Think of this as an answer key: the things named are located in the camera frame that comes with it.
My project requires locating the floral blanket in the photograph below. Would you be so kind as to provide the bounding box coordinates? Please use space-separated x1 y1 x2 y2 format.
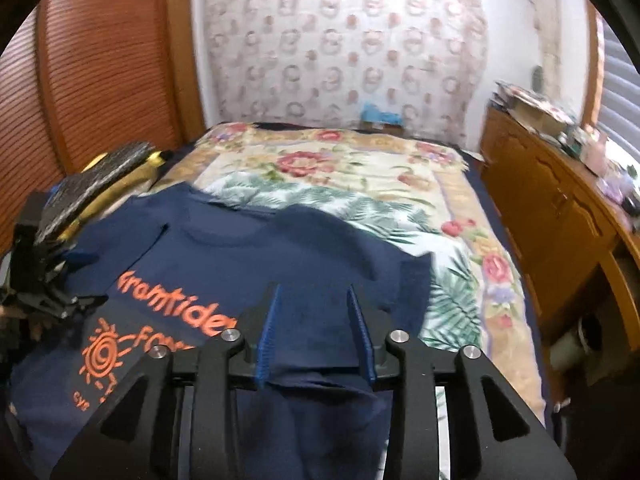
155 122 546 426

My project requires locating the grey window blind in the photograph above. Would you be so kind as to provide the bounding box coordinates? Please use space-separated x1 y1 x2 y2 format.
597 25 640 161

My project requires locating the navy t-shirt with orange print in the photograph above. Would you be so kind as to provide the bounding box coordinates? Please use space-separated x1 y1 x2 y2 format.
7 182 433 480

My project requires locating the stack of folded blankets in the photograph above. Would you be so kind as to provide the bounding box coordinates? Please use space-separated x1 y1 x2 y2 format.
65 150 173 241

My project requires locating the pink canister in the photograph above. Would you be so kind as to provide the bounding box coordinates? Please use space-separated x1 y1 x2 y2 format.
582 135 608 176

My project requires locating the dark dotted folded cloth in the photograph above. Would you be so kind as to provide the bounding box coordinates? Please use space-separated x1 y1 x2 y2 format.
37 142 156 261

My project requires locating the wooden louvered wardrobe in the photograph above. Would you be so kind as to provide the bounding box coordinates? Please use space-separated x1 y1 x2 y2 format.
0 0 206 261

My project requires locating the flat cardboard box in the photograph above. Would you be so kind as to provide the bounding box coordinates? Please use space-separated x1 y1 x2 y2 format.
515 100 576 133

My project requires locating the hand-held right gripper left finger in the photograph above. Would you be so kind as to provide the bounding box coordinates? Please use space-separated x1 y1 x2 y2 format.
50 282 281 480

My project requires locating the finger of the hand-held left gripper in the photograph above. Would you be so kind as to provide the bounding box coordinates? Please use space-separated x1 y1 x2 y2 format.
36 244 77 287
27 285 109 322

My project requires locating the long wooden dresser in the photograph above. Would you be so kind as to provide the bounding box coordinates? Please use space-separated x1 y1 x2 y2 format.
480 105 640 356

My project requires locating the stack of printed papers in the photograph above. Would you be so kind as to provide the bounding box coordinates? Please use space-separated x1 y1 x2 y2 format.
494 79 538 108

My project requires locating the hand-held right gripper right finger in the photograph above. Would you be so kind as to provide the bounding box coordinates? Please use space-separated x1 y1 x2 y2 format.
347 284 576 480

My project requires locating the ring patterned curtain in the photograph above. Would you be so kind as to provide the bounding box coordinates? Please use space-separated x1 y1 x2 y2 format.
192 0 488 153

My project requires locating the light blue bundle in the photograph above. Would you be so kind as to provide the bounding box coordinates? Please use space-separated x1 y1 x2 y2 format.
360 101 405 133

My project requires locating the beige patterned side curtain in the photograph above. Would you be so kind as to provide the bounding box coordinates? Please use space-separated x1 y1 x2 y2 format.
530 0 562 91

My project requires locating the grey tube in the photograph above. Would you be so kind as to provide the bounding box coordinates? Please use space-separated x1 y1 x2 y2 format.
547 332 588 366

